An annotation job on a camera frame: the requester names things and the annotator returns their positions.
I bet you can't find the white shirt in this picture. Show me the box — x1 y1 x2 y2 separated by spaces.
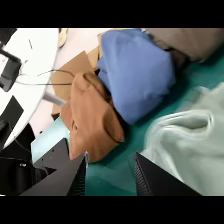
139 81 224 197

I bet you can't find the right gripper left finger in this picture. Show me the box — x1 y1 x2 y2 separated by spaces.
20 152 89 197

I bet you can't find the blue garment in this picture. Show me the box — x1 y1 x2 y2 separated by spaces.
96 28 178 126

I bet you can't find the grey-brown garment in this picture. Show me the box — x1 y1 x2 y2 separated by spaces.
144 27 224 64

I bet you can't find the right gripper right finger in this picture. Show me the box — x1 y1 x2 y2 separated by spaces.
134 151 202 197

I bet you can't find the black cable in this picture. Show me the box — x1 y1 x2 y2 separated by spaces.
14 68 76 87

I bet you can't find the brown garment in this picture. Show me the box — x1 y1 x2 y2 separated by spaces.
59 71 126 164

